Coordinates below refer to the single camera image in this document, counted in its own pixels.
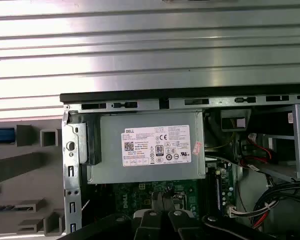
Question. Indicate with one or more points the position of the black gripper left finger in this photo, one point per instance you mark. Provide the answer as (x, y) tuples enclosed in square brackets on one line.
[(152, 225)]

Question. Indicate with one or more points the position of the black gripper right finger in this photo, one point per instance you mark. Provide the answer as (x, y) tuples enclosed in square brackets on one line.
[(177, 225)]

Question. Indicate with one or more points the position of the CPU socket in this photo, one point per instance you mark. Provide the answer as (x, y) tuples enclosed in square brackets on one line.
[(181, 200)]

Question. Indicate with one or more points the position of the green motherboard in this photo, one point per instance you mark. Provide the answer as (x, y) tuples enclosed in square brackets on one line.
[(130, 197)]

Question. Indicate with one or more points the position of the black RAM slot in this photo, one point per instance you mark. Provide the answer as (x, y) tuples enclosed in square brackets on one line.
[(210, 190)]

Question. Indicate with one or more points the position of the dark RAM stick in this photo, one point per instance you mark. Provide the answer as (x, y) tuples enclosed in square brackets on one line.
[(218, 190)]

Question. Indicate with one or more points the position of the white plug connector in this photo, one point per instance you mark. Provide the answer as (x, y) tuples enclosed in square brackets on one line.
[(232, 211)]

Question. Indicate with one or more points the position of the grey power supply unit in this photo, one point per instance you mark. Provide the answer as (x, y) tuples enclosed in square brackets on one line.
[(110, 150)]

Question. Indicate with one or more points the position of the black open PC case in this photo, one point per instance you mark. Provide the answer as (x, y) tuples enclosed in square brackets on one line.
[(72, 150)]

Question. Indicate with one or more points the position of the grey optical drive bay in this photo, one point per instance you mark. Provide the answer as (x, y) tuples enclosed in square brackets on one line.
[(277, 170)]

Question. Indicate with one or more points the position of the grey parts rack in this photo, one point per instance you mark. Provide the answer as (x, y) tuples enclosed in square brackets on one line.
[(27, 175)]

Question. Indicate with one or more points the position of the blue RAM stick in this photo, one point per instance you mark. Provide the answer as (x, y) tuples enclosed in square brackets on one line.
[(2, 208)]

